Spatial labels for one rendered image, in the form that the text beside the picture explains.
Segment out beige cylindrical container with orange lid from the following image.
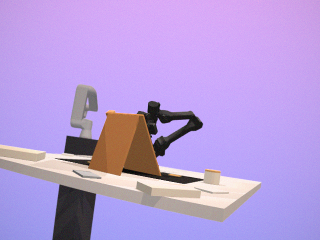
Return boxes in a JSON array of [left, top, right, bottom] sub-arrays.
[[203, 169, 221, 185]]

